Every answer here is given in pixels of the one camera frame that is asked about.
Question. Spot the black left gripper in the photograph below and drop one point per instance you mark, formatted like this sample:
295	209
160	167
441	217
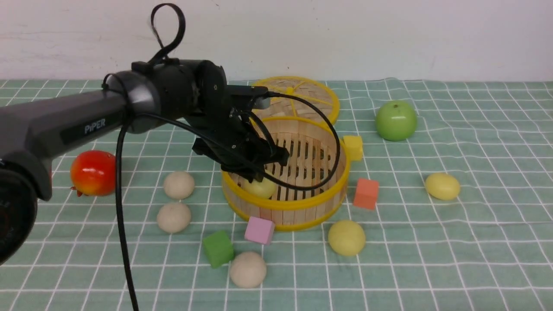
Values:
231	139

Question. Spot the woven bamboo steamer lid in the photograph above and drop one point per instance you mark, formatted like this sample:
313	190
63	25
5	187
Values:
312	91

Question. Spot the orange cube block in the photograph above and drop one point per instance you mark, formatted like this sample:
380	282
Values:
366	194

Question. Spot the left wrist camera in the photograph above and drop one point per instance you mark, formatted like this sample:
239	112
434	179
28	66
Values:
247	98

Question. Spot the white bun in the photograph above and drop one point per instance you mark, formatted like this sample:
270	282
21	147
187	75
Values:
174	217
248	270
179	185

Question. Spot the yellow cube block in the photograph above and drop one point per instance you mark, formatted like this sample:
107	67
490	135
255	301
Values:
354	147

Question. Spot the pink cube block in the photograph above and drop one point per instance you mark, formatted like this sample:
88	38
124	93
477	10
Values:
259	230

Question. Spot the yellow bun front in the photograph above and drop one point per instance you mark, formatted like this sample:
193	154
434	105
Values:
346	238

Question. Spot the white bun front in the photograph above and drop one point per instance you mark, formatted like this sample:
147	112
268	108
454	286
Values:
248	270

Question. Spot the bamboo steamer tray yellow rim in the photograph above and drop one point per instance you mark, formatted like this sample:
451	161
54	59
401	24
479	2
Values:
314	155

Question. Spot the green apple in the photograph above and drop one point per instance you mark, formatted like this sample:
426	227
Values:
396	120

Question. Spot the green checkered tablecloth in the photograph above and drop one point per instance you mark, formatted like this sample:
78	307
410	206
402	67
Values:
490	249

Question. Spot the yellow bun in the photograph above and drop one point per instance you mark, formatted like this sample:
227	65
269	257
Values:
442	186
263	189
346	238

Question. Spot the green cube block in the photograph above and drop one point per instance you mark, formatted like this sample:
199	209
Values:
218	249

